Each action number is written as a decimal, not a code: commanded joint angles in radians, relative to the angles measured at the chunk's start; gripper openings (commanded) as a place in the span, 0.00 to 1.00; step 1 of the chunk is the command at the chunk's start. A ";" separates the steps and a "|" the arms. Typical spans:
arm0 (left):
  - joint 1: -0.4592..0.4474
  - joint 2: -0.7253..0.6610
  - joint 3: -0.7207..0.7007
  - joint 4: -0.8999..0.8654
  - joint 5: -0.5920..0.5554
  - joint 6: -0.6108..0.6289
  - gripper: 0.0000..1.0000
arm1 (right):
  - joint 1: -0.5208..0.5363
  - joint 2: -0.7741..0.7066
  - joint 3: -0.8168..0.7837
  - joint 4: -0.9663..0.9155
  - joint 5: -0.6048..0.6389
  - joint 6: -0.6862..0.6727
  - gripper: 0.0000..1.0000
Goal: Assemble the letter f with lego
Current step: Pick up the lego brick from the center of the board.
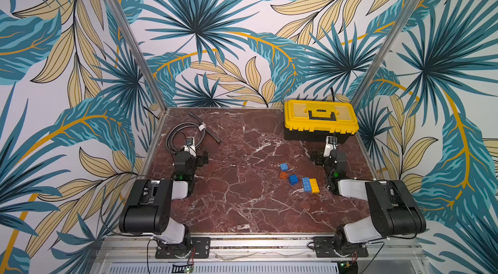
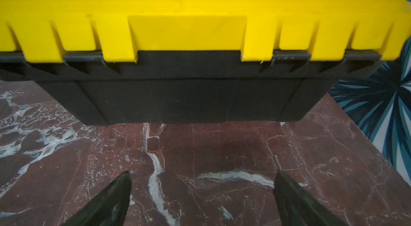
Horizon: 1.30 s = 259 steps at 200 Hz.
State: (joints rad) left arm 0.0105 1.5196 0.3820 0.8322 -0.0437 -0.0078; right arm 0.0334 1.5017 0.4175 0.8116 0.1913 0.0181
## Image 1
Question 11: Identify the long light blue lego brick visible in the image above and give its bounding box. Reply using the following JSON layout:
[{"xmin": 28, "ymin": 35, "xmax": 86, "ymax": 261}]
[{"xmin": 302, "ymin": 178, "xmax": 313, "ymax": 193}]

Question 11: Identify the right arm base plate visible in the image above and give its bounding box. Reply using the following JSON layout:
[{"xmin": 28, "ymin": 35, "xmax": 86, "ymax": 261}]
[{"xmin": 313, "ymin": 236, "xmax": 368, "ymax": 258}]

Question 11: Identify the small blue lego brick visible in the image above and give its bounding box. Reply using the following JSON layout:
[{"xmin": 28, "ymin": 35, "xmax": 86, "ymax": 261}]
[{"xmin": 280, "ymin": 163, "xmax": 289, "ymax": 172}]

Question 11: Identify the yellow lego brick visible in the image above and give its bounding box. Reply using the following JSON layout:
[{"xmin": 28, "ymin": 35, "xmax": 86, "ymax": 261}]
[{"xmin": 309, "ymin": 178, "xmax": 320, "ymax": 194}]

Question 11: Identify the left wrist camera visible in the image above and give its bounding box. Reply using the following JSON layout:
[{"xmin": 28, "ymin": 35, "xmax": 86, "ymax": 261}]
[{"xmin": 184, "ymin": 137, "xmax": 197, "ymax": 157}]

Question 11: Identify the coiled black cable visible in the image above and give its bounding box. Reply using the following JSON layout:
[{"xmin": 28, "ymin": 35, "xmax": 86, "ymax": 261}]
[{"xmin": 166, "ymin": 112, "xmax": 222, "ymax": 155}]

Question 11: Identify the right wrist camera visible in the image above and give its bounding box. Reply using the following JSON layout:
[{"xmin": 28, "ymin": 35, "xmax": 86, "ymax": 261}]
[{"xmin": 323, "ymin": 136, "xmax": 337, "ymax": 157}]

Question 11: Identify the left aluminium frame post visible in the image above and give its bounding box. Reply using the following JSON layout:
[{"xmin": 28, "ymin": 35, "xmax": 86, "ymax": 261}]
[{"xmin": 105, "ymin": 0, "xmax": 167, "ymax": 113}]

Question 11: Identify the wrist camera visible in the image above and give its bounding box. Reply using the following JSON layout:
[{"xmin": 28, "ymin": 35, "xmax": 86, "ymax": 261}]
[
  {"xmin": 184, "ymin": 137, "xmax": 197, "ymax": 157},
  {"xmin": 323, "ymin": 136, "xmax": 337, "ymax": 157}
]

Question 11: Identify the right aluminium frame post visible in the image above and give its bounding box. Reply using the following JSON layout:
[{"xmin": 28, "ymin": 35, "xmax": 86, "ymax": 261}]
[{"xmin": 351, "ymin": 0, "xmax": 421, "ymax": 109}]

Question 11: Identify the dark blue lego brick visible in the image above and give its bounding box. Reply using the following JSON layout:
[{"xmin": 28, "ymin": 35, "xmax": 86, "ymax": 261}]
[{"xmin": 288, "ymin": 175, "xmax": 299, "ymax": 185}]

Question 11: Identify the yellow black toolbox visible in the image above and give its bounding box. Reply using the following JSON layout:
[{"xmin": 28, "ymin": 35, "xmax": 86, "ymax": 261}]
[{"xmin": 284, "ymin": 100, "xmax": 359, "ymax": 144}]

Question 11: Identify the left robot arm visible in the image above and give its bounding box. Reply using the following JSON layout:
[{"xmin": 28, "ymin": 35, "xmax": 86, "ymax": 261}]
[{"xmin": 119, "ymin": 152, "xmax": 209, "ymax": 258}]

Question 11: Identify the aluminium frame post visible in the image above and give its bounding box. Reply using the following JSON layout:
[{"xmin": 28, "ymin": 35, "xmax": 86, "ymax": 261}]
[
  {"xmin": 351, "ymin": 0, "xmax": 421, "ymax": 109},
  {"xmin": 105, "ymin": 0, "xmax": 167, "ymax": 113}
]

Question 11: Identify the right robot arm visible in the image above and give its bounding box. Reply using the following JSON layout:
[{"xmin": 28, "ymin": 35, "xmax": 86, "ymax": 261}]
[{"xmin": 311, "ymin": 150, "xmax": 427, "ymax": 258}]

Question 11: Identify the aluminium front rail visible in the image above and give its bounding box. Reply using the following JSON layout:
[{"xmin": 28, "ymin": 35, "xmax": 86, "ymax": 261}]
[{"xmin": 91, "ymin": 233, "xmax": 431, "ymax": 273}]

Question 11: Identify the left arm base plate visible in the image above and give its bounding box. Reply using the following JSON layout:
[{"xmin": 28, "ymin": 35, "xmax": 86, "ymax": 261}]
[{"xmin": 155, "ymin": 237, "xmax": 211, "ymax": 260}]

